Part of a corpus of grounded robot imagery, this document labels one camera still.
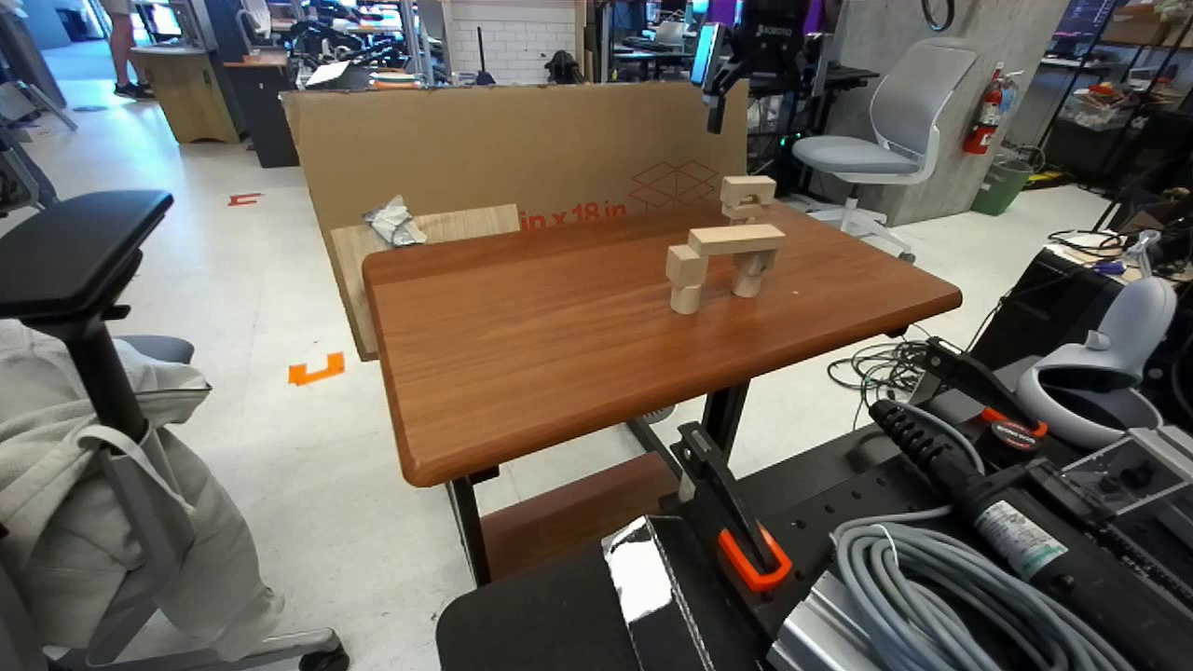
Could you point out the light wooden rectangular block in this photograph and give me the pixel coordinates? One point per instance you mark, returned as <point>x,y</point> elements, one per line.
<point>748,189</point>

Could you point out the wooden cylinder pillar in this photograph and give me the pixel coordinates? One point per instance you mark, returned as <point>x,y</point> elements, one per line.
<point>752,277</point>

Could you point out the long light wooden beam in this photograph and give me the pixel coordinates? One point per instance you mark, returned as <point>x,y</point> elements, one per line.
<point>740,240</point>

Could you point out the orange black bar clamp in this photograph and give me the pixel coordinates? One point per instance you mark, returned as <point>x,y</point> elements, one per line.
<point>704,480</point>
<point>1011,431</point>

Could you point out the brown wooden desk base board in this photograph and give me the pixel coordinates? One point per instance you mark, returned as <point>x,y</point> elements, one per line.
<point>561,516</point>

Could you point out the wooden base block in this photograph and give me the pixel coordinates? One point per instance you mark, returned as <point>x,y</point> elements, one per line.
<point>748,215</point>

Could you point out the brown cardboard sheet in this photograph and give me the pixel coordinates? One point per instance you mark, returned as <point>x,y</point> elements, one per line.
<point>498,152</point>

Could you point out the clear crumpled plastic bag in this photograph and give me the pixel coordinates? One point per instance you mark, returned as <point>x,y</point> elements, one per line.
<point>397,223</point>

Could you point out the brown wooden table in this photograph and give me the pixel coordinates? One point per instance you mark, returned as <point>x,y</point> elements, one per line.
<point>469,536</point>

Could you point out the black perforated workbench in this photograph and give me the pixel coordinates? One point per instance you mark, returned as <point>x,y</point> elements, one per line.
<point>561,636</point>

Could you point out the white grey office chair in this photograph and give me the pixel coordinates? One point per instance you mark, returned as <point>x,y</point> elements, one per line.
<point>913,106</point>

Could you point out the green bin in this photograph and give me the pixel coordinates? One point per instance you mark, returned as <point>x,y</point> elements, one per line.
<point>1000,189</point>

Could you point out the black flat case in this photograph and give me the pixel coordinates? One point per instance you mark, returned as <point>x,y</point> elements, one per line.
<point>1044,310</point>

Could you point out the red fire extinguisher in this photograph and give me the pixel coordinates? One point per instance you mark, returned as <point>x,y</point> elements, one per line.
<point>984,115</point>

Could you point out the white VR controller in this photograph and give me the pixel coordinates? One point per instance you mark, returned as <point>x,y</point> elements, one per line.
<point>1095,373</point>

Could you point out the black office chair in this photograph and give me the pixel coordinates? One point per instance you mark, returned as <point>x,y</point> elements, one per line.
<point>74,247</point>

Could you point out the grey jacket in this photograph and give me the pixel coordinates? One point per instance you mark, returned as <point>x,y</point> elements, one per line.
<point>74,472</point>

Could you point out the clear plastic box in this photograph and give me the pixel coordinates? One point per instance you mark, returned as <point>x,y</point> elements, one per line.
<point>1124,472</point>

